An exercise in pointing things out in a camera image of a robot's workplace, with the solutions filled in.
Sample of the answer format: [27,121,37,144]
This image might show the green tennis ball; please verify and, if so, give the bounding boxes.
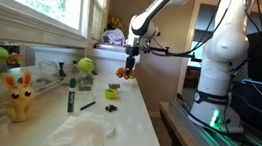
[76,55,97,75]

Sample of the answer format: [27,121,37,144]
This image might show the white window blinds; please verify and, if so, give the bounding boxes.
[88,0,109,42]

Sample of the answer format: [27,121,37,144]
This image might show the white fabric bundle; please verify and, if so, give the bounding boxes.
[99,26,128,47]

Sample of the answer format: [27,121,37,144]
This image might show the yellow plush bunny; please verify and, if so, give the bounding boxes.
[0,67,40,125]

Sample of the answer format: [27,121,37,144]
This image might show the clear glass jar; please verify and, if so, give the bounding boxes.
[74,71,99,104]

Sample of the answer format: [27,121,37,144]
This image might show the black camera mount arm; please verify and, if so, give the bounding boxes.
[144,44,205,64]

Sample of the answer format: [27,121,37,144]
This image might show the lime green plastic cup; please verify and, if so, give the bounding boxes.
[103,87,120,102]

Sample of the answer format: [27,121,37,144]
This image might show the blue lit computer case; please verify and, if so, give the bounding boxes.
[227,77,262,140]

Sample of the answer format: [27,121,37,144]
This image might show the orange toy car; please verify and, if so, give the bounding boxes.
[114,65,137,82]

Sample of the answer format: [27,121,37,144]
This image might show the green capped dry-erase marker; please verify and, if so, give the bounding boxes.
[65,77,79,114]

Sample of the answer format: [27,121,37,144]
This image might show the white crumpled cloth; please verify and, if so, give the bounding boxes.
[39,106,119,146]

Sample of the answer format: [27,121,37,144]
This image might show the clear plastic container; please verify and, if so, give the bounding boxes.
[33,58,64,87]

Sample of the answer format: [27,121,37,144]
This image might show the small brown toy figure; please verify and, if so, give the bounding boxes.
[107,81,122,92]

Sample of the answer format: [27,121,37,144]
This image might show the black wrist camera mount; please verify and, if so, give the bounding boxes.
[130,36,153,55]

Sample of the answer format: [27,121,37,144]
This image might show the black pen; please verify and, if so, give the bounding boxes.
[79,99,97,113]

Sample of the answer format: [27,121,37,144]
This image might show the small black toy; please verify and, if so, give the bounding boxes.
[104,103,119,114]

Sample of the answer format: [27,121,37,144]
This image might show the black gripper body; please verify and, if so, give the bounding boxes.
[125,45,141,61]

